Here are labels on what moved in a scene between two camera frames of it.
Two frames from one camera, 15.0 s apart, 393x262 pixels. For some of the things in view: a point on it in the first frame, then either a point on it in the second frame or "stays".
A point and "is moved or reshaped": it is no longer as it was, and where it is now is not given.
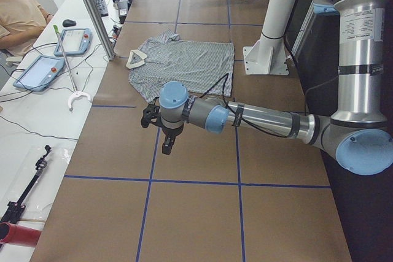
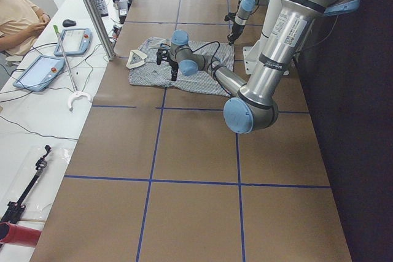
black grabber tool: (11, 211) stays
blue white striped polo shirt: (206, 68) is moved or reshaped
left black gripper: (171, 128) to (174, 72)
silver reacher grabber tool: (76, 92) stays
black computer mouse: (69, 23) stays
